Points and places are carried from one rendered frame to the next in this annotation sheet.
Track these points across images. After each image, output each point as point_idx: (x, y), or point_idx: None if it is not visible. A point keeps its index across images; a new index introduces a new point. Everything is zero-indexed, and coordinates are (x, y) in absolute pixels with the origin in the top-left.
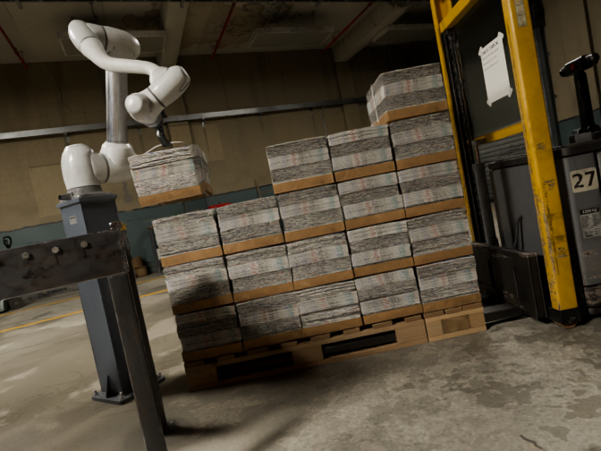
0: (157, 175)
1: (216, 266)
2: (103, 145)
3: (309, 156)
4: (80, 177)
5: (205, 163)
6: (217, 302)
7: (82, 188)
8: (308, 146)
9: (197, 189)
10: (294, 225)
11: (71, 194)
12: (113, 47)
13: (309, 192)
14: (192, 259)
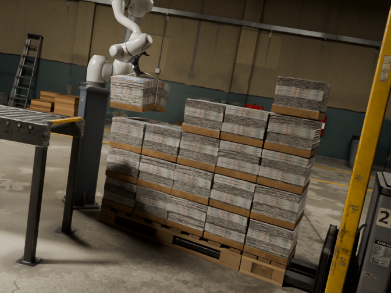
0: (123, 92)
1: (135, 158)
2: (115, 59)
3: (210, 114)
4: (93, 76)
5: (164, 91)
6: (128, 179)
7: (92, 82)
8: (212, 108)
9: (140, 109)
10: (185, 154)
11: (86, 84)
12: (132, 4)
13: (201, 138)
14: (124, 148)
